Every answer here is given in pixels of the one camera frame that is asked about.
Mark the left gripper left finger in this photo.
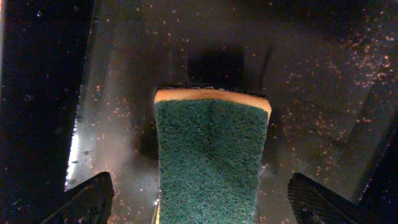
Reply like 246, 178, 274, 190
40, 172, 114, 224

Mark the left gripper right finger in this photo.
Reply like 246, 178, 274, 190
288, 173, 361, 224

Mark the yellow green sponge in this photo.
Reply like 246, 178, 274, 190
154, 88, 272, 223

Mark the black rectangular tray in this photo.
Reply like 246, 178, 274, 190
1, 0, 397, 223

